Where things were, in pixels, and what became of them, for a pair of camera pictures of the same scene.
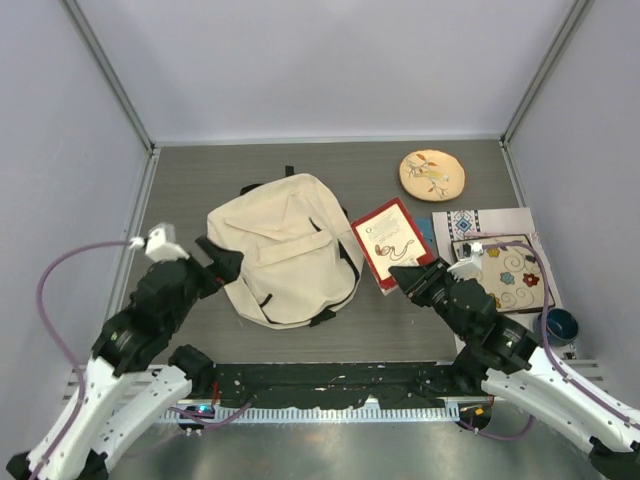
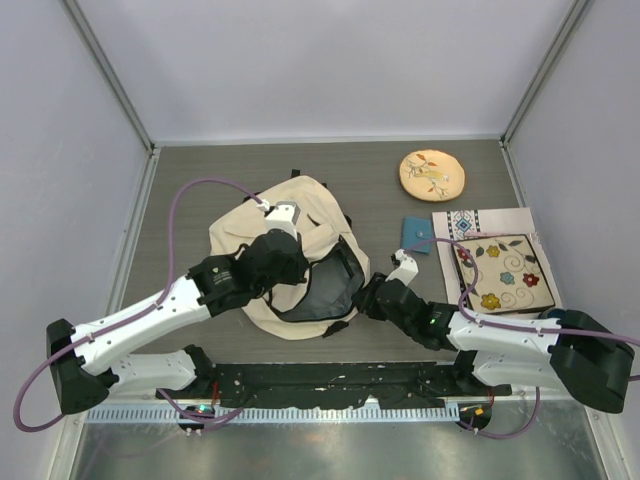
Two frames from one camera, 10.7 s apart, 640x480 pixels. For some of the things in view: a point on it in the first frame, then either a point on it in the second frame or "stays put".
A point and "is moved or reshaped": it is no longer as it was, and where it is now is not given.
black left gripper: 226,263 to 298,274
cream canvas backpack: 301,260 is moved or reshaped
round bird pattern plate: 431,174 stays put
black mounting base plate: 428,384 stays put
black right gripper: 413,280 to 365,300
